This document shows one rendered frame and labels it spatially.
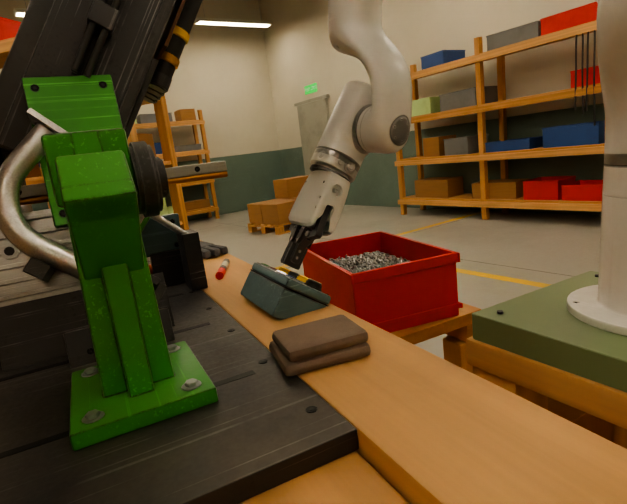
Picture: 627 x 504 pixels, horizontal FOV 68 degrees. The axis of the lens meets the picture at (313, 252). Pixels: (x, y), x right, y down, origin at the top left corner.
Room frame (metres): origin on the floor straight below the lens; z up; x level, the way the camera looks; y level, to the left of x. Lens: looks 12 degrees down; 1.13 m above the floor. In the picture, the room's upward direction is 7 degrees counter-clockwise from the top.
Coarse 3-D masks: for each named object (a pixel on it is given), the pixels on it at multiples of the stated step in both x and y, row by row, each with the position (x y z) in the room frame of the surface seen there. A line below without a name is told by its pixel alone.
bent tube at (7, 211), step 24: (48, 120) 0.63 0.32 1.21; (24, 144) 0.62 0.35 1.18; (0, 168) 0.60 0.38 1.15; (24, 168) 0.61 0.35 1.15; (0, 192) 0.59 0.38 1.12; (0, 216) 0.58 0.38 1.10; (24, 240) 0.58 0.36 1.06; (48, 240) 0.59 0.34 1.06; (48, 264) 0.59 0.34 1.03; (72, 264) 0.59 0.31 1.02
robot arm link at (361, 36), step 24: (336, 0) 0.79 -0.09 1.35; (360, 0) 0.77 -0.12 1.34; (336, 24) 0.79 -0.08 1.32; (360, 24) 0.77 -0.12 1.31; (336, 48) 0.82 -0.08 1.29; (360, 48) 0.75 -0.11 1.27; (384, 48) 0.75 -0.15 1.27; (384, 72) 0.73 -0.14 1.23; (408, 72) 0.76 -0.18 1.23; (384, 96) 0.73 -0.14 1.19; (408, 96) 0.75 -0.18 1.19; (360, 120) 0.77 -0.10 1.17; (384, 120) 0.73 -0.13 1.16; (408, 120) 0.75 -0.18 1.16; (360, 144) 0.77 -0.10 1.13; (384, 144) 0.74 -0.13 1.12
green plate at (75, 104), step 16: (32, 80) 0.68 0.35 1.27; (48, 80) 0.69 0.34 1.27; (64, 80) 0.70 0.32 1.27; (80, 80) 0.70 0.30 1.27; (96, 80) 0.71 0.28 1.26; (32, 96) 0.67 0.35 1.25; (48, 96) 0.68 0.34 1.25; (64, 96) 0.69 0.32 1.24; (80, 96) 0.70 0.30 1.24; (96, 96) 0.71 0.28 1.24; (112, 96) 0.71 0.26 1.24; (48, 112) 0.67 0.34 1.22; (64, 112) 0.68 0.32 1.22; (80, 112) 0.69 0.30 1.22; (96, 112) 0.70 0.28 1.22; (112, 112) 0.71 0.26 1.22; (64, 128) 0.67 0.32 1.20; (80, 128) 0.68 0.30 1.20; (96, 128) 0.69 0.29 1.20; (112, 128) 0.70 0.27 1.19; (48, 176) 0.64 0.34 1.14; (48, 192) 0.64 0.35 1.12; (64, 224) 0.63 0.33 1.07
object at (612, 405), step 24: (480, 360) 0.57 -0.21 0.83; (504, 360) 0.54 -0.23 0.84; (528, 360) 0.51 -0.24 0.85; (528, 384) 0.51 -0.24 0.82; (552, 384) 0.48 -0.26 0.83; (576, 384) 0.46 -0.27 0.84; (600, 384) 0.44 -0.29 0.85; (576, 408) 0.46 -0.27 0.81; (600, 408) 0.44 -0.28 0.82; (624, 408) 0.42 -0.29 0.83
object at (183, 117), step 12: (144, 120) 9.03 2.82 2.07; (180, 120) 9.52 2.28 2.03; (192, 120) 9.51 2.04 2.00; (204, 120) 9.60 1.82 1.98; (204, 132) 9.62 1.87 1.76; (156, 144) 9.14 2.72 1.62; (192, 144) 9.50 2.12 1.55; (204, 144) 9.59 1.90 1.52; (180, 156) 9.27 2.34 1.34; (204, 180) 9.48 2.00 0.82; (204, 192) 9.97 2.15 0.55; (48, 204) 8.38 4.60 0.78; (192, 204) 9.43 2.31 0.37; (204, 204) 9.55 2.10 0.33; (216, 204) 9.62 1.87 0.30; (216, 216) 9.59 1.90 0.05
